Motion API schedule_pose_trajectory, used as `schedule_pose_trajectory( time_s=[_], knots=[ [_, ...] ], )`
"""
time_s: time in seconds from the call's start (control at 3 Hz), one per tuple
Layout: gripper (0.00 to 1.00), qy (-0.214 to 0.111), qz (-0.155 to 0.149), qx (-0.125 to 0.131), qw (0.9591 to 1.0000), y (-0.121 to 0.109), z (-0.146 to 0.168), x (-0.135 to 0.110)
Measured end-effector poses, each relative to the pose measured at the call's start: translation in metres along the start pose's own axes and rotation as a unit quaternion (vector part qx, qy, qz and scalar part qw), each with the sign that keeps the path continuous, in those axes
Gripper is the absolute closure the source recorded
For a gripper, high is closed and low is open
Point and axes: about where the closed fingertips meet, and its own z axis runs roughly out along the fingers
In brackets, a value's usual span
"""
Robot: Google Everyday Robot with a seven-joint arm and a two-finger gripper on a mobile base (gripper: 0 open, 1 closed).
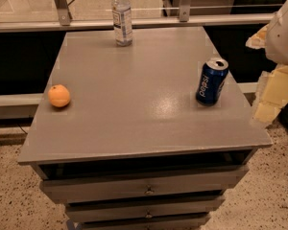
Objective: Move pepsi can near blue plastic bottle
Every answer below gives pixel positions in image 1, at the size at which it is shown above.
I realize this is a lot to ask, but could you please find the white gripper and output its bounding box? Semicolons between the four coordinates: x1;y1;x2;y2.
246;0;288;125

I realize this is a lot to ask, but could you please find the blue pepsi can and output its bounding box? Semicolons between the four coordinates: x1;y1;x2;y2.
196;57;228;106

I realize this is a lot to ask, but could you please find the clear plastic water bottle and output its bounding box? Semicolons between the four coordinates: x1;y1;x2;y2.
111;0;132;46

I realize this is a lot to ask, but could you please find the grey drawer cabinet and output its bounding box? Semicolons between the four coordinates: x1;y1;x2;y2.
17;26;274;230

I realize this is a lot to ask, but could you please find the middle grey drawer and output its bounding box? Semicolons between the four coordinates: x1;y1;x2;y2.
66;195;225;222

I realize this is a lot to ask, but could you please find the grey drawer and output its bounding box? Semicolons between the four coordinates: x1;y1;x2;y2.
66;195;225;222
40;165;249;203
82;214;210;230

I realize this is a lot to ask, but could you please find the bottom grey drawer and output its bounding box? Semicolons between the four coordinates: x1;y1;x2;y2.
82;214;210;230

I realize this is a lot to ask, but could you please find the orange fruit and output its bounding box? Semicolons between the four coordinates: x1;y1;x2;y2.
48;84;70;107

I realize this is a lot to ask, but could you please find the top grey drawer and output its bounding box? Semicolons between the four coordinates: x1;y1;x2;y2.
40;165;249;203

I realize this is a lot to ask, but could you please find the metal railing frame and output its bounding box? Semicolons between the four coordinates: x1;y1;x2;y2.
0;0;285;33

